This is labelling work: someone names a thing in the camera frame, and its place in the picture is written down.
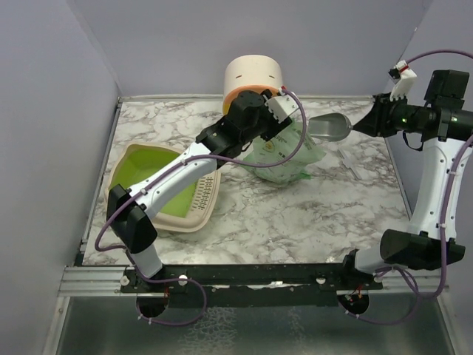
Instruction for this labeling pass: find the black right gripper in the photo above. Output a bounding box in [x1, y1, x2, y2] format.
[355, 92, 429, 138]

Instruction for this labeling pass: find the green cat litter bag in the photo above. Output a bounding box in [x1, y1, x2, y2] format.
[243, 122, 325, 184]

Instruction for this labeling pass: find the silver metal scoop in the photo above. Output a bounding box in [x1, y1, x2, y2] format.
[308, 112, 353, 142]

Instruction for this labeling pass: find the grey plastic bag clip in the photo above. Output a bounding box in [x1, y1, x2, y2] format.
[338, 149, 362, 180]

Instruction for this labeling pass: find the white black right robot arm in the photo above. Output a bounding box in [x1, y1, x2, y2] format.
[339, 64, 472, 289]

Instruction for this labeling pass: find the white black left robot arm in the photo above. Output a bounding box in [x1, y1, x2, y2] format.
[106, 88, 299, 292]

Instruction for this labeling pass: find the beige green litter box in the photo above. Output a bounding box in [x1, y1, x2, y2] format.
[105, 143, 221, 233]

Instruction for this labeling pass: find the cream round drawer cabinet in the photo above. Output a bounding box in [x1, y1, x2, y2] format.
[222, 55, 283, 115]

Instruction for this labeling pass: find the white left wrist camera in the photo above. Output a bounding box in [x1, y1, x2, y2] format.
[265, 86, 299, 123]

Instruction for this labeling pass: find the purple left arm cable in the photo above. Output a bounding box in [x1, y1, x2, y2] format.
[95, 88, 308, 253]

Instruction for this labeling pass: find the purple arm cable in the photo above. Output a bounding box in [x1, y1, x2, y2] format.
[372, 49, 473, 300]
[95, 88, 308, 253]

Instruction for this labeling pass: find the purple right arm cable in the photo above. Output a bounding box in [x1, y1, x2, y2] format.
[372, 49, 473, 300]

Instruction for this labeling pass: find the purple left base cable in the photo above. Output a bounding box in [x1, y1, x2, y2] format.
[129, 277, 207, 327]

